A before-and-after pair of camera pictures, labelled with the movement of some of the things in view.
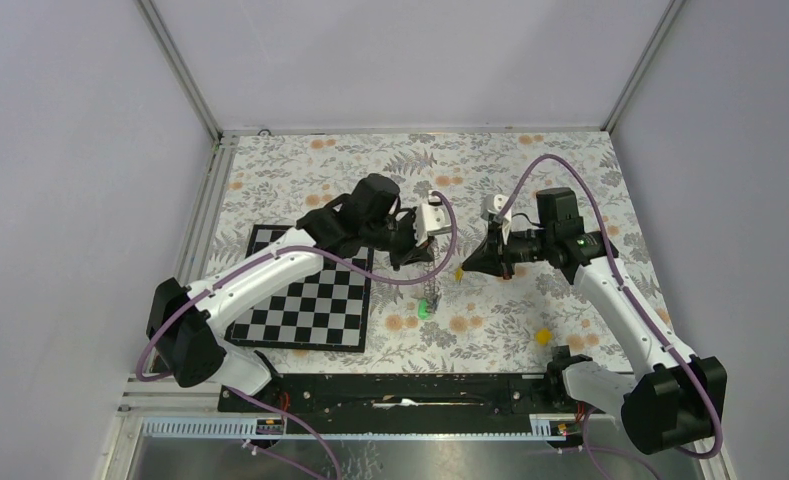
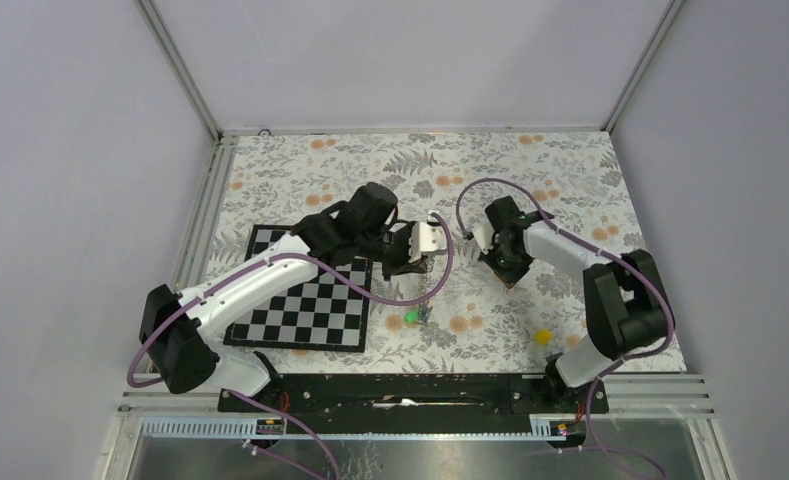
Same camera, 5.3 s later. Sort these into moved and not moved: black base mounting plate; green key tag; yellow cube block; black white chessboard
Moved: green key tag
Not moved: yellow cube block; black base mounting plate; black white chessboard
